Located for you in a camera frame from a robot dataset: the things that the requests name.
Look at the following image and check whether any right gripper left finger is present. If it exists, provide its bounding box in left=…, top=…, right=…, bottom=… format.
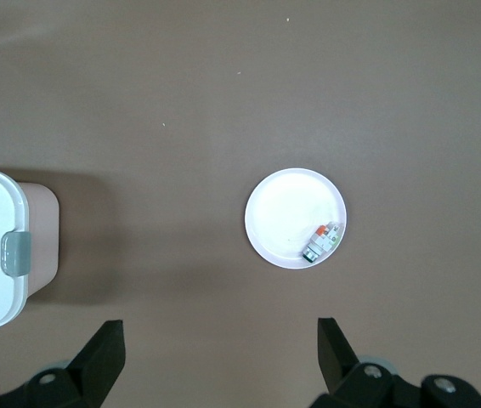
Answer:
left=23, top=319, right=127, bottom=408

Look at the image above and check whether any pink round plate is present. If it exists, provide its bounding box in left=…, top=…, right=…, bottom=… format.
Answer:
left=244, top=167, right=348, bottom=269

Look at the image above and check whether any white switch with orange end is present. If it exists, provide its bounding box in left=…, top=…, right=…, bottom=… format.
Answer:
left=302, top=223, right=344, bottom=263

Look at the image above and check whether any brown table cover mat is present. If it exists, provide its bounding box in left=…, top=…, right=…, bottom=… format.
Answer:
left=0, top=0, right=481, bottom=408

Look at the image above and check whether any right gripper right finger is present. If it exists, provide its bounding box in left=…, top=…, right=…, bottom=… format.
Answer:
left=312, top=317, right=427, bottom=408

